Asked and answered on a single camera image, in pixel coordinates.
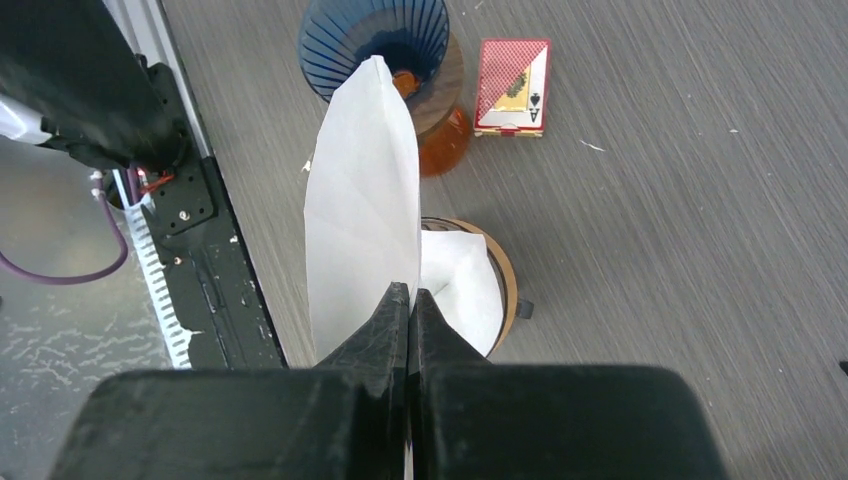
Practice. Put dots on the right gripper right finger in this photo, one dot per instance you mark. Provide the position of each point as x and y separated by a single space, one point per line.
473 419

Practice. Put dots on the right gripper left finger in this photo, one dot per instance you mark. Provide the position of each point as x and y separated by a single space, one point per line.
341 419

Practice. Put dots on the white paper coffee filter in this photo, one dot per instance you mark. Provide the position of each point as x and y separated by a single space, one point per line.
457 271

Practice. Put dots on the clear smoky glass dripper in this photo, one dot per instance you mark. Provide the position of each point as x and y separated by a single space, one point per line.
501 263

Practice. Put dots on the amber glass carafe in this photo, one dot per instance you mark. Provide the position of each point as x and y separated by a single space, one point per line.
443 149

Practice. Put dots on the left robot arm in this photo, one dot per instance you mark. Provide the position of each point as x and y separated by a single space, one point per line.
71 82

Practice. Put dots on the playing card box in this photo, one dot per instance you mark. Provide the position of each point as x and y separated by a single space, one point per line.
512 87

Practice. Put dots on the grey dripper with handle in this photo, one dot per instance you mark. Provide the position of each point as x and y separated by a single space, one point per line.
524 309

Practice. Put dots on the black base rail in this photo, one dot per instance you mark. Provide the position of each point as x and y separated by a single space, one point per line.
192 253

